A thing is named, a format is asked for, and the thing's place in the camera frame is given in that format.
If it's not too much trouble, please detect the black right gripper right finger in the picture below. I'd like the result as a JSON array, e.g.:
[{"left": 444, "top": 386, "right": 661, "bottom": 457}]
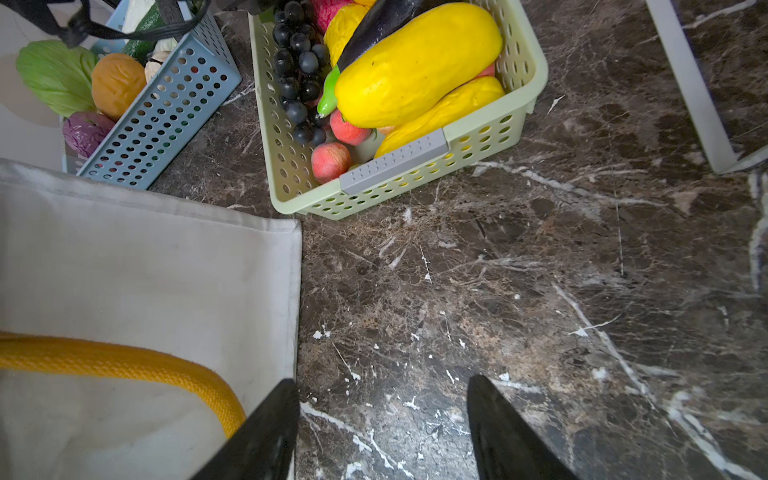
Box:
[{"left": 467, "top": 375, "right": 577, "bottom": 480}]

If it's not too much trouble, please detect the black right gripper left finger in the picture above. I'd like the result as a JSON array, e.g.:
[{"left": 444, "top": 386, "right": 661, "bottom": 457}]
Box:
[{"left": 193, "top": 378, "right": 300, "bottom": 480}]

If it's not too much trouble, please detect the white canvas grocery bag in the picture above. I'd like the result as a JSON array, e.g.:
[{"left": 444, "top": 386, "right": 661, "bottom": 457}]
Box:
[{"left": 1, "top": 160, "right": 302, "bottom": 479}]

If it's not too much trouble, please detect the large yellow mango toy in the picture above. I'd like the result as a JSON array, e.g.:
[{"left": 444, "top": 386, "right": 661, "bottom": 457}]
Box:
[{"left": 334, "top": 2, "right": 503, "bottom": 128}]

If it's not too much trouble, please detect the dark purple eggplant toy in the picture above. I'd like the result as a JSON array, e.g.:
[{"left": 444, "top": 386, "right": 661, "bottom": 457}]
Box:
[{"left": 317, "top": 1, "right": 444, "bottom": 118}]

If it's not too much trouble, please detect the red peach toy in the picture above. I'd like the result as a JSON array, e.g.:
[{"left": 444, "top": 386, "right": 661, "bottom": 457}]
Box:
[
  {"left": 330, "top": 109, "right": 372, "bottom": 146},
  {"left": 311, "top": 142, "right": 352, "bottom": 184}
]

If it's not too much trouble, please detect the light green perforated basket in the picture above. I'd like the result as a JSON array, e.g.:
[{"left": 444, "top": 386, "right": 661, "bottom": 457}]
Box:
[{"left": 248, "top": 1, "right": 548, "bottom": 221}]

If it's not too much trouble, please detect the blue perforated basket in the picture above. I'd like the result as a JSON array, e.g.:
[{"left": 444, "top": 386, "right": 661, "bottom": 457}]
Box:
[{"left": 61, "top": 12, "right": 241, "bottom": 190}]

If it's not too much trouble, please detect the yellow banana toy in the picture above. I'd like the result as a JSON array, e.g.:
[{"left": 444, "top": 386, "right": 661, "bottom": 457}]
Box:
[{"left": 375, "top": 76, "right": 505, "bottom": 158}]

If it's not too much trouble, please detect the black grape bunch toy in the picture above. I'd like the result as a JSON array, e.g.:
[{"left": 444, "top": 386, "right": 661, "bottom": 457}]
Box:
[{"left": 272, "top": 1, "right": 330, "bottom": 147}]

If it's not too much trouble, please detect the orange potato toy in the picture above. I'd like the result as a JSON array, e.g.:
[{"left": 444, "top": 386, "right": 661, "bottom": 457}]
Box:
[{"left": 91, "top": 53, "right": 146, "bottom": 122}]

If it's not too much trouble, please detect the white cauliflower toy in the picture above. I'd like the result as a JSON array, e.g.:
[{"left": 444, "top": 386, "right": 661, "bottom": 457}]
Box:
[{"left": 145, "top": 38, "right": 178, "bottom": 84}]

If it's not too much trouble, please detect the green cucumber toy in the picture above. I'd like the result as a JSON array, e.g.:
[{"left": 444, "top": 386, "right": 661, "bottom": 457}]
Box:
[{"left": 122, "top": 0, "right": 165, "bottom": 64}]

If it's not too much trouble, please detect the green cabbage toy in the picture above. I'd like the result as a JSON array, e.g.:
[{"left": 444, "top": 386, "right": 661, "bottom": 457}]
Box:
[{"left": 15, "top": 40, "right": 99, "bottom": 117}]

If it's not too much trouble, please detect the yellow lemon toy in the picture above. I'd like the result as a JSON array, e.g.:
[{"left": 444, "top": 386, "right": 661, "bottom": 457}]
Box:
[{"left": 323, "top": 2, "right": 370, "bottom": 67}]

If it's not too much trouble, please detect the pink dragon fruit toy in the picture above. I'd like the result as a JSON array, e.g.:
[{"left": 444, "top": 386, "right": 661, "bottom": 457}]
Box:
[{"left": 311, "top": 0, "right": 353, "bottom": 33}]

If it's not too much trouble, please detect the white wire wooden shelf rack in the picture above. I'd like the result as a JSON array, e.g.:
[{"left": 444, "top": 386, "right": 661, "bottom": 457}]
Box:
[{"left": 645, "top": 1, "right": 767, "bottom": 174}]

